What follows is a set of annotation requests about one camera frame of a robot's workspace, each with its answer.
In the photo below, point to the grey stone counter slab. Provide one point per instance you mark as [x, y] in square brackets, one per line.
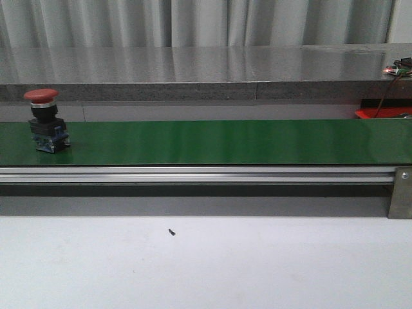
[341, 71]

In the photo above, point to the green conveyor belt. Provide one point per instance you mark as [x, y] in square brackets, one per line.
[228, 142]

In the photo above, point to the red plastic tray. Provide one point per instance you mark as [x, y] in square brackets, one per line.
[393, 112]

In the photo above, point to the small green circuit board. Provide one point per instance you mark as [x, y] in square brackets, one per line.
[399, 67]

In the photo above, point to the grey pleated curtain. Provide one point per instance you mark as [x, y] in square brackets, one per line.
[46, 24]

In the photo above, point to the aluminium conveyor side rail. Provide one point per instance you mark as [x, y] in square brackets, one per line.
[200, 174]

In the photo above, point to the steel conveyor support bracket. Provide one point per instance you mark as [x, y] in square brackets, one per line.
[400, 205]

